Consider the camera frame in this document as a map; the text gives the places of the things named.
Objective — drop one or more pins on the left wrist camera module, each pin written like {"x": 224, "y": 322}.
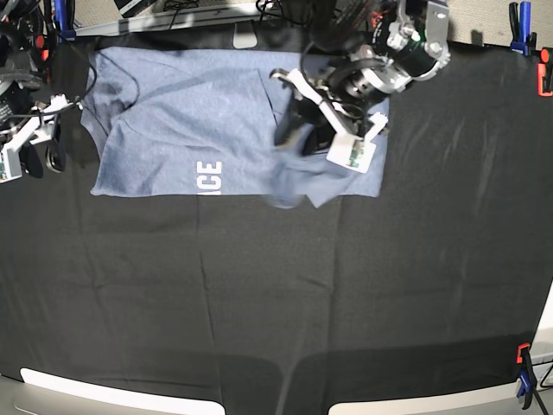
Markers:
{"x": 351, "y": 152}

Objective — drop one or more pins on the orange black clamp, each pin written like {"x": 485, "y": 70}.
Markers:
{"x": 40, "y": 44}
{"x": 544, "y": 73}

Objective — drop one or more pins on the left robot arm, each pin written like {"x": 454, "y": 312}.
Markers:
{"x": 355, "y": 59}

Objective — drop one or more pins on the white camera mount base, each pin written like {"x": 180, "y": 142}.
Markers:
{"x": 244, "y": 35}

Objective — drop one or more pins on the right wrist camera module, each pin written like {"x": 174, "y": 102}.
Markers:
{"x": 11, "y": 168}

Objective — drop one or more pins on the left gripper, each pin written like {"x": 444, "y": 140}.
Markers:
{"x": 337, "y": 101}

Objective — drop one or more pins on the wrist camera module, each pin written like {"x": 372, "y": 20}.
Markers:
{"x": 11, "y": 168}
{"x": 351, "y": 152}

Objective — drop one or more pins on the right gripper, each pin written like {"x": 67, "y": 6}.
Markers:
{"x": 34, "y": 130}

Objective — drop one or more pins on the aluminium frame rail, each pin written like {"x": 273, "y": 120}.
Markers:
{"x": 181, "y": 19}

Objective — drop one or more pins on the blue clamp far left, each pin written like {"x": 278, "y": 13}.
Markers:
{"x": 62, "y": 13}

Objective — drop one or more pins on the orange black clamp far left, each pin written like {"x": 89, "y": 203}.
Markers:
{"x": 40, "y": 44}

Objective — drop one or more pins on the orange black clamp far right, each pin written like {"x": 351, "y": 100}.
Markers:
{"x": 544, "y": 73}

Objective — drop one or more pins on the black table cloth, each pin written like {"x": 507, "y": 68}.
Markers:
{"x": 428, "y": 289}

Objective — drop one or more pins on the orange blue clamp near right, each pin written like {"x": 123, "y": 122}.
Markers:
{"x": 526, "y": 376}

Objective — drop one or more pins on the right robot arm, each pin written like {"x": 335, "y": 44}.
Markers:
{"x": 31, "y": 32}

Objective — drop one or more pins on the light blue t-shirt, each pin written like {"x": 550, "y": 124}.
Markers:
{"x": 202, "y": 122}

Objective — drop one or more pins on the blue clamp far right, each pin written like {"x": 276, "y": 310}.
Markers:
{"x": 523, "y": 39}

